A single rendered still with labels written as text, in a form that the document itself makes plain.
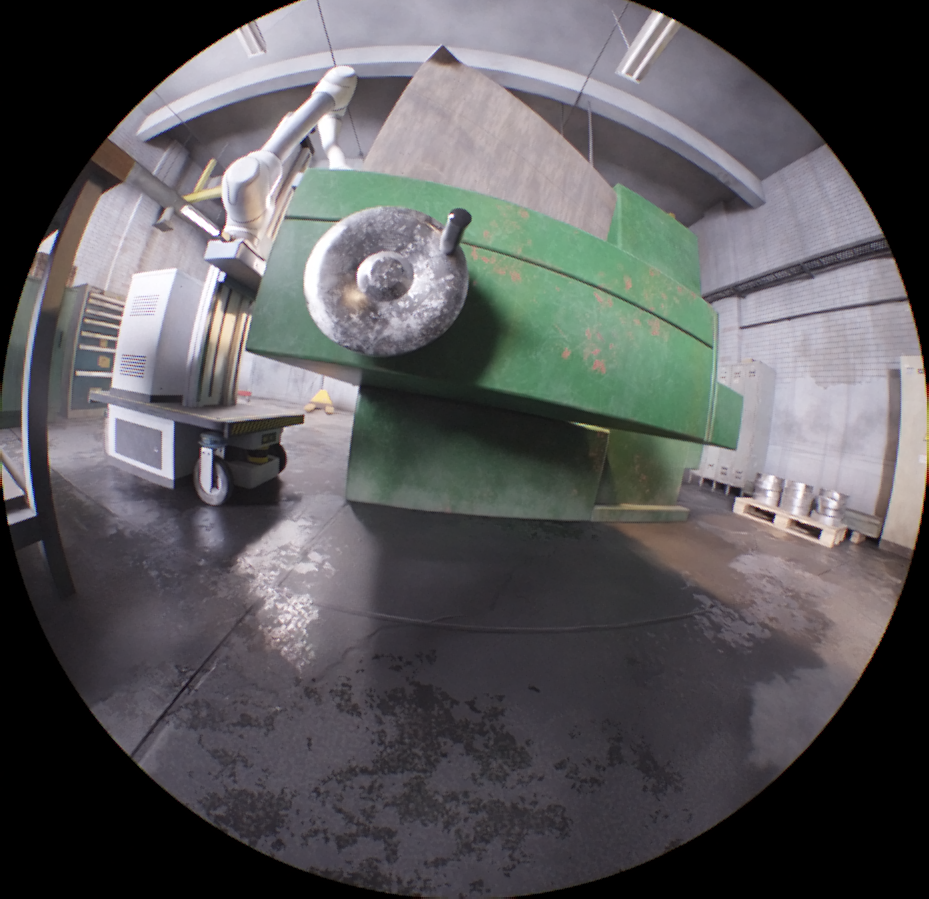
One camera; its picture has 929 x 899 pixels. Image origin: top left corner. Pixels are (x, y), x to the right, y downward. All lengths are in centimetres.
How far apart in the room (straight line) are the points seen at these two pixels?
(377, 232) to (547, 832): 78
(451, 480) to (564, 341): 98
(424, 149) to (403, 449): 109
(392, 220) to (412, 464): 108
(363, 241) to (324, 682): 65
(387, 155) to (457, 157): 20
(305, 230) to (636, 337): 59
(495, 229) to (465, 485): 110
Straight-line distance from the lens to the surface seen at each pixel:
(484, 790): 51
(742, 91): 608
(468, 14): 549
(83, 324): 310
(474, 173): 99
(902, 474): 429
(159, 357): 142
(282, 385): 809
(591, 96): 534
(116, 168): 79
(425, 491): 138
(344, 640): 67
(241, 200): 112
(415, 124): 96
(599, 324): 57
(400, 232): 42
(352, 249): 41
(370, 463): 134
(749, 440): 498
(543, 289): 52
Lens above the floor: 47
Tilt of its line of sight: 4 degrees down
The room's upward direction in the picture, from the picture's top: 10 degrees clockwise
